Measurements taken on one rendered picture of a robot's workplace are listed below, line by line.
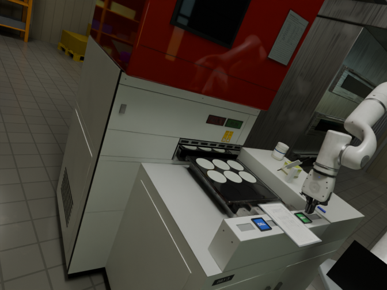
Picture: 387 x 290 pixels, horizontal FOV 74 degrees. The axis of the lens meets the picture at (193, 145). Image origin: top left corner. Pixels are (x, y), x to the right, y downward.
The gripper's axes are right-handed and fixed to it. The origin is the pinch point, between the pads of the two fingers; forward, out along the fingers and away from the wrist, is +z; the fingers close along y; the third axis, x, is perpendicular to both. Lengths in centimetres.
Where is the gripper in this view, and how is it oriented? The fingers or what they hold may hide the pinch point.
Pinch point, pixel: (310, 208)
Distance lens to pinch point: 113.8
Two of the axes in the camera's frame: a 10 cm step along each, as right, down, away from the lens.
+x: 8.1, 0.9, 5.9
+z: -2.6, 9.4, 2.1
